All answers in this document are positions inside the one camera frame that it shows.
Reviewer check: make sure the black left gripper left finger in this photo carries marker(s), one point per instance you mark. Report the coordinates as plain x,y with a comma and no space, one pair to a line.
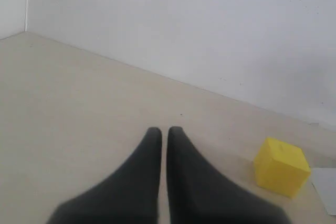
129,195

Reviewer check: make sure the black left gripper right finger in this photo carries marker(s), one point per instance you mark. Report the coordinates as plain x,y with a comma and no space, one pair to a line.
199,193

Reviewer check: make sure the yellow foam cube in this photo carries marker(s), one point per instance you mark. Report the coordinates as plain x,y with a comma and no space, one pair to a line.
281,167

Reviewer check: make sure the white paper sheet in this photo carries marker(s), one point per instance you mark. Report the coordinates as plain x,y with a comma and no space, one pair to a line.
323,180

